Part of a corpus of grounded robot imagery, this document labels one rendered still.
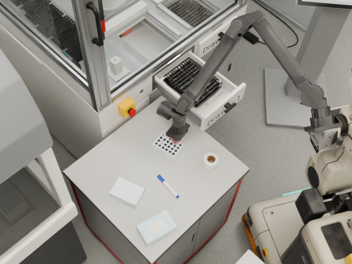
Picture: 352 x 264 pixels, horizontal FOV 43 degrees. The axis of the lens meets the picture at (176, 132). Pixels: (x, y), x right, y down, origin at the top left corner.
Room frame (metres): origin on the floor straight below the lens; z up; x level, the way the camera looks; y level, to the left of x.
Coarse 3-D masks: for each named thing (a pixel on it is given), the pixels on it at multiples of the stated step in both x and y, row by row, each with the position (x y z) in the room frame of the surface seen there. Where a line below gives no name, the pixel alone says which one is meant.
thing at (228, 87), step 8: (184, 56) 1.53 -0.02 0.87; (192, 56) 1.52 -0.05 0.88; (176, 64) 1.48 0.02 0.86; (200, 64) 1.48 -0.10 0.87; (160, 72) 1.40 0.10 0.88; (216, 72) 1.42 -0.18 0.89; (160, 80) 1.34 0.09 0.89; (216, 80) 1.41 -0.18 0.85; (224, 80) 1.38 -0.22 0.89; (160, 88) 1.32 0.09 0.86; (168, 88) 1.30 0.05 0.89; (224, 88) 1.37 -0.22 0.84; (232, 88) 1.34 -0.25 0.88; (168, 96) 1.29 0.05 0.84; (176, 96) 1.26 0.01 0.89; (224, 96) 1.32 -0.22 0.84; (208, 104) 1.26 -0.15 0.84; (216, 104) 1.27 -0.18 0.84; (192, 112) 1.18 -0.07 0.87; (200, 112) 1.21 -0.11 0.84; (200, 120) 1.15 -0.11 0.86
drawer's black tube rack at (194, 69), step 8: (184, 64) 1.45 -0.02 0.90; (192, 64) 1.48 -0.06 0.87; (168, 72) 1.39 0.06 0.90; (176, 72) 1.42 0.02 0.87; (184, 72) 1.40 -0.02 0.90; (192, 72) 1.40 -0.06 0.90; (168, 80) 1.35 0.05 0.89; (176, 80) 1.35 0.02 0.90; (184, 80) 1.35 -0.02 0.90; (192, 80) 1.35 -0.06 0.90; (176, 88) 1.32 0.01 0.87; (184, 88) 1.32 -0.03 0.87; (208, 88) 1.31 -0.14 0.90; (216, 88) 1.34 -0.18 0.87; (208, 96) 1.28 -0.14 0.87; (200, 104) 1.24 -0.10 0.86
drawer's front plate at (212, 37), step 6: (228, 24) 1.72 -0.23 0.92; (216, 30) 1.66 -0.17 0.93; (222, 30) 1.69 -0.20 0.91; (210, 36) 1.62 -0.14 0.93; (216, 36) 1.65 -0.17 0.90; (204, 42) 1.58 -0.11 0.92; (210, 42) 1.62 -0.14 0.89; (198, 48) 1.57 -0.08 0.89; (210, 48) 1.63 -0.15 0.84; (198, 54) 1.57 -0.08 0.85; (204, 54) 1.59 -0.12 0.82
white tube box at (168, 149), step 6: (162, 132) 1.11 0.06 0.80; (162, 138) 1.08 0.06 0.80; (168, 138) 1.08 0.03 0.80; (156, 144) 1.05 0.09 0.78; (162, 144) 1.05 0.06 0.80; (168, 144) 1.05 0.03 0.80; (174, 144) 1.05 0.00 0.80; (180, 144) 1.06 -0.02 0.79; (162, 150) 1.01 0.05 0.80; (168, 150) 1.02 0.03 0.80; (174, 150) 1.02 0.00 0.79; (180, 150) 1.02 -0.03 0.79; (168, 156) 1.00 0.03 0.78; (174, 156) 0.99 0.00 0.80
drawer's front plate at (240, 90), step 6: (234, 90) 1.29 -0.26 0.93; (240, 90) 1.30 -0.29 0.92; (228, 96) 1.25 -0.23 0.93; (234, 96) 1.27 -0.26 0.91; (240, 96) 1.31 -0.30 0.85; (222, 102) 1.21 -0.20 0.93; (228, 102) 1.24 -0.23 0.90; (234, 102) 1.28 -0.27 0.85; (216, 108) 1.18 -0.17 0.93; (222, 108) 1.21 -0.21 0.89; (210, 114) 1.14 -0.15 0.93; (216, 114) 1.18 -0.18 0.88; (222, 114) 1.22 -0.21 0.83; (204, 120) 1.11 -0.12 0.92; (204, 126) 1.12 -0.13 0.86
